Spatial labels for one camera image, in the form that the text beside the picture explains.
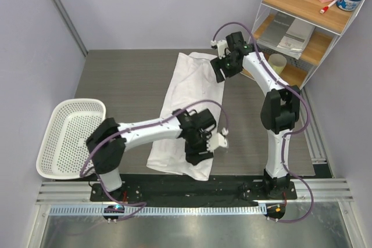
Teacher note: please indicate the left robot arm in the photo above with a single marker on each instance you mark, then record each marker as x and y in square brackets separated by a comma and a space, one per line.
[110, 140]

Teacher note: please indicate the grey wall corner strip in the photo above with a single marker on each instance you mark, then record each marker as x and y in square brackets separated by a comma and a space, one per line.
[70, 26]

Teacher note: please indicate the pale yellow cup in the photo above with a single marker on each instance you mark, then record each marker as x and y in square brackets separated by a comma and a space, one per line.
[277, 62]

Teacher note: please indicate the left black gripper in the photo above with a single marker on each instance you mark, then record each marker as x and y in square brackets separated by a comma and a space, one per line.
[193, 155]

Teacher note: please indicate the white perforated plastic basket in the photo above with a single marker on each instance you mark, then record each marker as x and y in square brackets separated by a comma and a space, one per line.
[63, 151]

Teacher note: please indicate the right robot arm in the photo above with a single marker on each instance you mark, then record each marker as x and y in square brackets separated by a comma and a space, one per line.
[280, 109]

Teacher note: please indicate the white long sleeve shirt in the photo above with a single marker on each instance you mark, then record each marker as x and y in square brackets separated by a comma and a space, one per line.
[193, 80]

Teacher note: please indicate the red white marker pen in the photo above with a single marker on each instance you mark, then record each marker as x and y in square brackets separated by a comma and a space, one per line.
[326, 8]

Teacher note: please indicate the light grey booklet stack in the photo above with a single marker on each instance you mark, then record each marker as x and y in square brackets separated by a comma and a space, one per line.
[296, 39]

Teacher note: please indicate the white wire wooden shelf rack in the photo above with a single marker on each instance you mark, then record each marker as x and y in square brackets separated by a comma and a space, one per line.
[329, 28]

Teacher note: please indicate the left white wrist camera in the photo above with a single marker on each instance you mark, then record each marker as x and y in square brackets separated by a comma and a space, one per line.
[217, 140]

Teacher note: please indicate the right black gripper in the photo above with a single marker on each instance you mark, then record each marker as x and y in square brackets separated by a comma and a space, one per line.
[217, 64]

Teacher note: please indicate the slotted grey cable duct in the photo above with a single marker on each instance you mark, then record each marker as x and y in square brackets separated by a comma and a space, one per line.
[109, 210]

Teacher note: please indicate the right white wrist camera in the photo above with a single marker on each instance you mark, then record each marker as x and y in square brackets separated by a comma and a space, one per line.
[221, 46]

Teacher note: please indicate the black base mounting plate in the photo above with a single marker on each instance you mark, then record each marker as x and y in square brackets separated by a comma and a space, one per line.
[183, 191]

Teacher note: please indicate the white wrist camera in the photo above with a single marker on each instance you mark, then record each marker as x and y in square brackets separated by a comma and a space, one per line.
[217, 140]
[221, 46]

